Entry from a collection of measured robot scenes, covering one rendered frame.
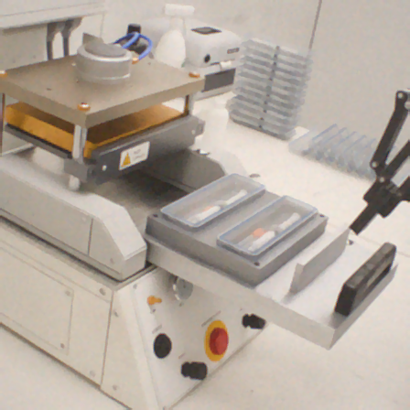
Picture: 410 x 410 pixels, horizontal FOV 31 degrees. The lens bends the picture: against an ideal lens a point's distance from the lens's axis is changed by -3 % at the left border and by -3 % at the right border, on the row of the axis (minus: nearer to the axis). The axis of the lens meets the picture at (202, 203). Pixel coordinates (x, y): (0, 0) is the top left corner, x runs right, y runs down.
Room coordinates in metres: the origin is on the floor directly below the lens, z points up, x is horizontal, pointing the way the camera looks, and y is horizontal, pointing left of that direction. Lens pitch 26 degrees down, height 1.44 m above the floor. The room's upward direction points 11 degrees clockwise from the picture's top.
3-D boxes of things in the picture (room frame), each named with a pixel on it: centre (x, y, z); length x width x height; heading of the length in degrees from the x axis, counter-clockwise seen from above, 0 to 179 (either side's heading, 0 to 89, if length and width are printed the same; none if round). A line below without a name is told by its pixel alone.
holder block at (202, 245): (0.90, -0.05, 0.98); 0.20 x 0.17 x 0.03; 152
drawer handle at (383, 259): (0.81, -0.22, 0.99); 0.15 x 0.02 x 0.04; 152
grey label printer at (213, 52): (2.04, 0.12, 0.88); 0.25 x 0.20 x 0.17; 59
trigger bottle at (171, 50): (1.90, 0.15, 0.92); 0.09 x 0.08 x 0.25; 114
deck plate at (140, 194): (1.04, 0.20, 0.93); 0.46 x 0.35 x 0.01; 62
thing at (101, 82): (1.06, 0.19, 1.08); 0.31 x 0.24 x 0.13; 152
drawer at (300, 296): (0.88, -0.10, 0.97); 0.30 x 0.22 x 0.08; 62
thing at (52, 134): (1.03, 0.17, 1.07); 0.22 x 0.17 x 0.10; 152
